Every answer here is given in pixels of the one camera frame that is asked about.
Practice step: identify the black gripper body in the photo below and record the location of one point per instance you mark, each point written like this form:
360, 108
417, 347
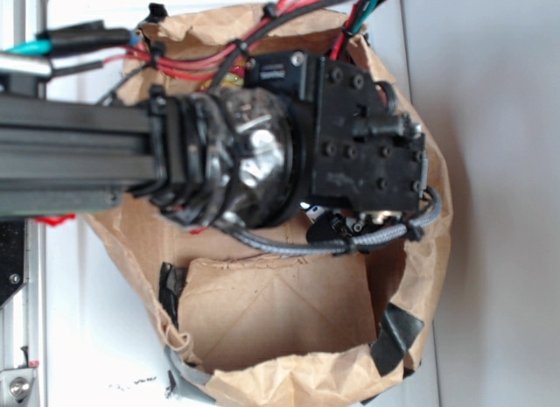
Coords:
352, 150

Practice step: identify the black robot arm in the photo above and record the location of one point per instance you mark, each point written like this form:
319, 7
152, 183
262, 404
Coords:
224, 155

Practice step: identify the brown paper bag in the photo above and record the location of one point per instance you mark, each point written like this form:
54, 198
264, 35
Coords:
243, 328

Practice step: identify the aluminium extrusion rail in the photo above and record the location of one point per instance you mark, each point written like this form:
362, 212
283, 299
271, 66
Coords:
23, 328

